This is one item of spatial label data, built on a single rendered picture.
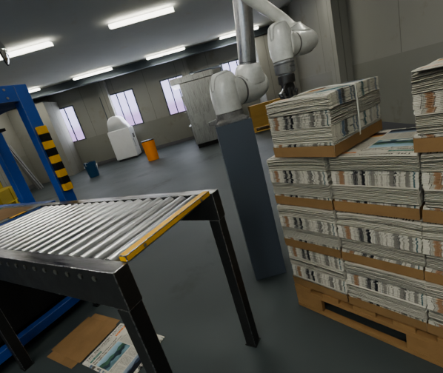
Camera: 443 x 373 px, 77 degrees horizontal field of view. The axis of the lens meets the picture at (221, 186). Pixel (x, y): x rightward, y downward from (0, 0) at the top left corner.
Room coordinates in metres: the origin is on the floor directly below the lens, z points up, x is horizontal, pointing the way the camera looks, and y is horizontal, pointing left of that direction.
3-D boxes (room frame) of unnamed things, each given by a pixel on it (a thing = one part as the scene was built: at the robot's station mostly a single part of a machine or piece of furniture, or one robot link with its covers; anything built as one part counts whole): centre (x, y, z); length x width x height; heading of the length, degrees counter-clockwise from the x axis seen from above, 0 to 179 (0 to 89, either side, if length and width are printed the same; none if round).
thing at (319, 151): (1.10, -0.40, 0.86); 0.29 x 0.16 x 0.04; 34
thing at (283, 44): (1.31, -0.42, 1.30); 0.13 x 0.11 x 0.16; 124
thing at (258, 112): (8.44, -1.97, 0.38); 1.28 x 0.93 x 0.76; 90
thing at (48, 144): (1.94, 1.04, 1.05); 0.05 x 0.05 x 0.45; 57
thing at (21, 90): (1.97, 1.09, 0.78); 0.09 x 0.09 x 1.55; 57
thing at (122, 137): (10.46, 2.97, 0.79); 0.80 x 0.68 x 1.58; 90
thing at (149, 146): (8.39, 1.75, 0.30); 0.39 x 0.38 x 0.61; 89
